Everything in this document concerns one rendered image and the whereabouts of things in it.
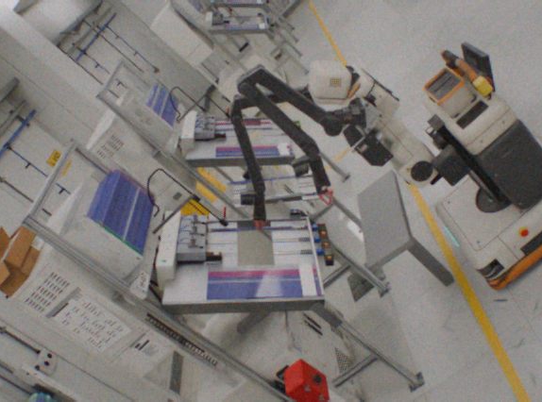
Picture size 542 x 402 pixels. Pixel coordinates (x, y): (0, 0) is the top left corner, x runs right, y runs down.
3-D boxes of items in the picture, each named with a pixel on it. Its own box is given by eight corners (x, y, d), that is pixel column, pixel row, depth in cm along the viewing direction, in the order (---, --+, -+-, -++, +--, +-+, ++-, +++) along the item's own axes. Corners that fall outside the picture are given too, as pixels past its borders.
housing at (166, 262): (183, 233, 317) (181, 209, 310) (176, 290, 275) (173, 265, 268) (168, 233, 317) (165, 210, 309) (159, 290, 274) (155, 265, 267)
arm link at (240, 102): (227, 99, 268) (226, 92, 277) (231, 127, 275) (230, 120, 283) (324, 85, 269) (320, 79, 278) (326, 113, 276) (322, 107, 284)
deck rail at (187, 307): (323, 307, 263) (324, 296, 259) (324, 309, 261) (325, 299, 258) (163, 311, 259) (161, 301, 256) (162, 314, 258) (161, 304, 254)
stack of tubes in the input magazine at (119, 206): (156, 198, 304) (114, 166, 293) (143, 255, 260) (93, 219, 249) (140, 213, 308) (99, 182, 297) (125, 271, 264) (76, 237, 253)
